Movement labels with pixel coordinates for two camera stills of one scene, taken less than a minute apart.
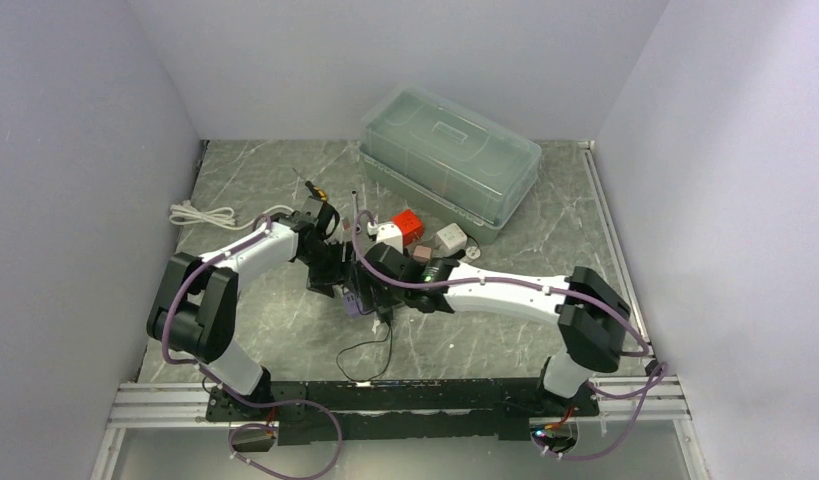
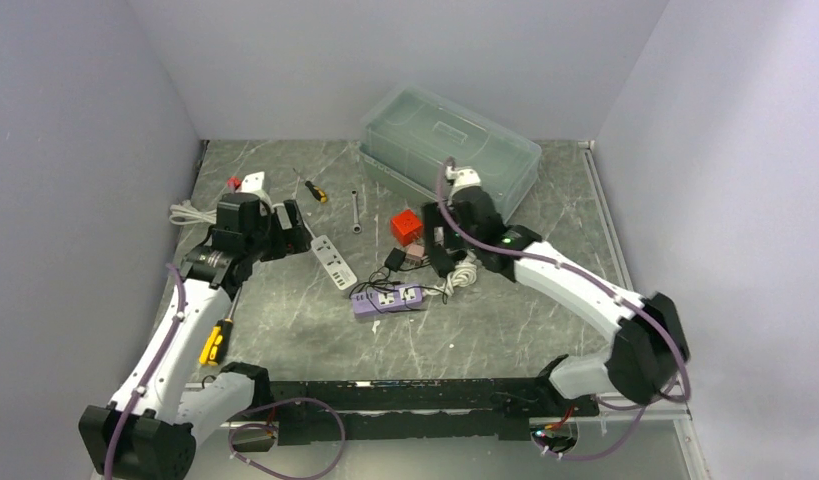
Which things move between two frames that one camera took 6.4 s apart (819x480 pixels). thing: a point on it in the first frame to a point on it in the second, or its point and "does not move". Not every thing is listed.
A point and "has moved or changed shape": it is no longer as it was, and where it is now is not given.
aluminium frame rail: (655, 395) does not move
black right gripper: (366, 293) to (430, 237)
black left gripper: (323, 282) to (296, 237)
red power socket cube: (410, 224) does not move
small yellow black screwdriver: (315, 190) does not move
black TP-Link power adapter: (385, 314) has moved or changed shape
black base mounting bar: (398, 411) does not move
